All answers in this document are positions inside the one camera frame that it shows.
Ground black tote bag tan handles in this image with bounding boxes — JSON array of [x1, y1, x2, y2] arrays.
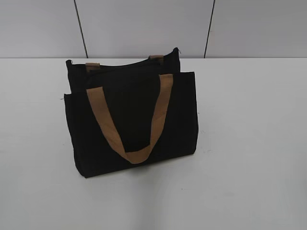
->
[[64, 48, 199, 178]]

